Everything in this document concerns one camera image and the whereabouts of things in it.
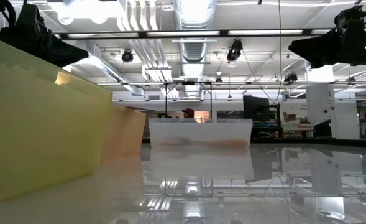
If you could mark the black overhead light bar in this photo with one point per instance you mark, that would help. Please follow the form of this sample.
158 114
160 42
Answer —
142 33

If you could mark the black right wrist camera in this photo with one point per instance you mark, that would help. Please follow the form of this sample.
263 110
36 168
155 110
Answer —
350 15

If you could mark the orange mat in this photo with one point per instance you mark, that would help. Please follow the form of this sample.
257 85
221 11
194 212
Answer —
126 130

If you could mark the person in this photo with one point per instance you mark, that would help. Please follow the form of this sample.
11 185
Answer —
189 112

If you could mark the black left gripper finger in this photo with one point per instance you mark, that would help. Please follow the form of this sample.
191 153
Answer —
67 59
66 46

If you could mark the black computer monitor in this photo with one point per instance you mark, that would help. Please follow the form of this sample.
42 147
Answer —
256 109

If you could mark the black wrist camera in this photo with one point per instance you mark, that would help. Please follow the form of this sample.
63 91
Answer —
30 15
350 15

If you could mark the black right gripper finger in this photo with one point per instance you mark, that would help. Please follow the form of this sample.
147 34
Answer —
319 42
321 57

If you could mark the white tall cabinet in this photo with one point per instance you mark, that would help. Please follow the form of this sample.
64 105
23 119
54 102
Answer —
321 105

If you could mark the black metal table frame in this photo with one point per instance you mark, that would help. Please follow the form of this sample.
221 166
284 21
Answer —
325 140

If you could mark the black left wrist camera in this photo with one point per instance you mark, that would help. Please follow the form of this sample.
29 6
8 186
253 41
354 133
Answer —
30 15

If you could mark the clear plastic bin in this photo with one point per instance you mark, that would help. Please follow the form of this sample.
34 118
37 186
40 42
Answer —
201 130

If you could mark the yellow mat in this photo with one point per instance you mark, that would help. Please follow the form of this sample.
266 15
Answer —
39 133

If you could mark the black background metal frame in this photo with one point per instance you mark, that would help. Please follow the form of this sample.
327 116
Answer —
166 99

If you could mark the black ceiling camera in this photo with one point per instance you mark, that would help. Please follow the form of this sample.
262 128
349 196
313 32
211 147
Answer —
127 56
235 51

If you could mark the silver ventilation duct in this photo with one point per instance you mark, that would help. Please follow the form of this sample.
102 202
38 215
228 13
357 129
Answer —
195 18

